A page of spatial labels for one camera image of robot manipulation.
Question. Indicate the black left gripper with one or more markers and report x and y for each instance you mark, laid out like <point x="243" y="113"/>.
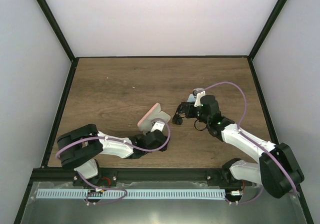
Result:
<point x="163" y="142"/>

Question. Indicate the black left table rail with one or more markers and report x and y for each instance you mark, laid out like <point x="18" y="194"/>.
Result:
<point x="59" y="113"/>

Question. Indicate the metal front tray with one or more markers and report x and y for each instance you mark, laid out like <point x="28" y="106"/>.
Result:
<point x="256" y="207"/>

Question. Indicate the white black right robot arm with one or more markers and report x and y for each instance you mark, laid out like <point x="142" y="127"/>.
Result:
<point x="275" y="167"/>

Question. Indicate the black left frame post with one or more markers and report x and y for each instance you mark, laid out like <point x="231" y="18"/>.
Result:
<point x="56" y="28"/>

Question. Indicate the black front mounting rail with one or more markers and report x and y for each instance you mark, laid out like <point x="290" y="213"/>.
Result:
<point x="113" y="176"/>

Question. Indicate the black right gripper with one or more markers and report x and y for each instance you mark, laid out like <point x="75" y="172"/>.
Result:
<point x="188" y="112"/>

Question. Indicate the light blue slotted cable duct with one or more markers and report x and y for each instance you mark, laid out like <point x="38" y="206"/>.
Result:
<point x="210" y="194"/>

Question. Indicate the black right table rail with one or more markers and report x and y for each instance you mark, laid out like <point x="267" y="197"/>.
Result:
<point x="263" y="104"/>

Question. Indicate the black sunglasses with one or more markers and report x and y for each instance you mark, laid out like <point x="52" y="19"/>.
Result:
<point x="190" y="122"/>

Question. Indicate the pink glasses case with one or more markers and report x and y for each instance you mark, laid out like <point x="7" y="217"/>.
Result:
<point x="155" y="113"/>

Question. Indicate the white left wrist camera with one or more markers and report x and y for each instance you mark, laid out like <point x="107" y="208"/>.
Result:
<point x="158" y="126"/>

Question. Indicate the light blue cleaning cloth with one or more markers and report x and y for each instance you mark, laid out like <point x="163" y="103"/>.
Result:
<point x="192" y="98"/>

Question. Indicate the black table rail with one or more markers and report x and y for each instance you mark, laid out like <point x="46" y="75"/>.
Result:
<point x="59" y="113"/>
<point x="263" y="104"/>

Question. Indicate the black frame post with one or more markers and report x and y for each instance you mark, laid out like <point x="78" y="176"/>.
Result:
<point x="267" y="28"/>
<point x="56" y="28"/>

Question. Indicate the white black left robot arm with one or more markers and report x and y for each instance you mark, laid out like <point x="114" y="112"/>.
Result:
<point x="78" y="148"/>

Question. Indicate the black right frame post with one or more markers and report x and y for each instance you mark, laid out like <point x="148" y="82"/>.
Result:
<point x="267" y="28"/>

